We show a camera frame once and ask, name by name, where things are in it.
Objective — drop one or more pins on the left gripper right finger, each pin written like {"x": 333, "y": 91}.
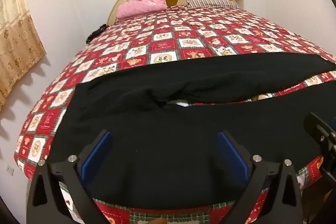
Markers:
{"x": 283, "y": 202}

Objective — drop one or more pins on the black pants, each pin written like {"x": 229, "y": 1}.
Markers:
{"x": 165, "y": 119}

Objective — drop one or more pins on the black object at bedside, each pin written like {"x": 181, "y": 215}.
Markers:
{"x": 96, "y": 33}

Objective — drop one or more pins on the pink folded blanket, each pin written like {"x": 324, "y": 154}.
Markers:
{"x": 134, "y": 8}

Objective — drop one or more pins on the white wall socket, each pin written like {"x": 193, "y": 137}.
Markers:
{"x": 10, "y": 170}

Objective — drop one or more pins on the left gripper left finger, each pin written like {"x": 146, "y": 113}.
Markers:
{"x": 46, "y": 203}

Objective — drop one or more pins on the beige curtain side window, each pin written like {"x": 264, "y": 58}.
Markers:
{"x": 20, "y": 47}

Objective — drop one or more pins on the striped pillow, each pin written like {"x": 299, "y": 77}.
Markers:
{"x": 212, "y": 4}

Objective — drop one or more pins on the red patchwork teddy bedspread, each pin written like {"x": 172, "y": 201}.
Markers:
{"x": 178, "y": 33}

